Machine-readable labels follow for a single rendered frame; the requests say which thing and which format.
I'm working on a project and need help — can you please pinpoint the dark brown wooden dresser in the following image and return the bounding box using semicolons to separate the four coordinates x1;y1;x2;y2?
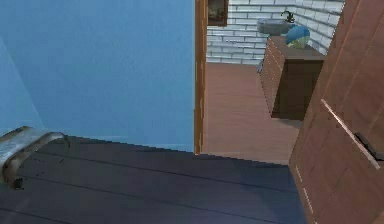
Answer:
259;35;326;122

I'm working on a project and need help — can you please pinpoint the blue and yellow ball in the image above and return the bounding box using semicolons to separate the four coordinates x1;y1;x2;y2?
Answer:
285;25;311;50

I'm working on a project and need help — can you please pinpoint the black sink faucet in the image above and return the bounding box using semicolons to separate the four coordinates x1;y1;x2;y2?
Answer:
280;10;296;24

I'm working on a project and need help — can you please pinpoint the brown wooden room door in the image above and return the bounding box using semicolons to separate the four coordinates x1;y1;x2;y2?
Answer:
288;0;384;224

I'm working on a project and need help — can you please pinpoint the dark framed wall picture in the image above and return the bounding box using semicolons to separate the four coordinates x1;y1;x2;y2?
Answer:
207;0;230;28

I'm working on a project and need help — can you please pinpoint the grey wall sink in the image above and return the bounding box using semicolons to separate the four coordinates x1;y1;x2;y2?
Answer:
256;18;296;36

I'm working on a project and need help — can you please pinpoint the black door handle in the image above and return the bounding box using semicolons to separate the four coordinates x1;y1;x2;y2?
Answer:
353;132;384;162

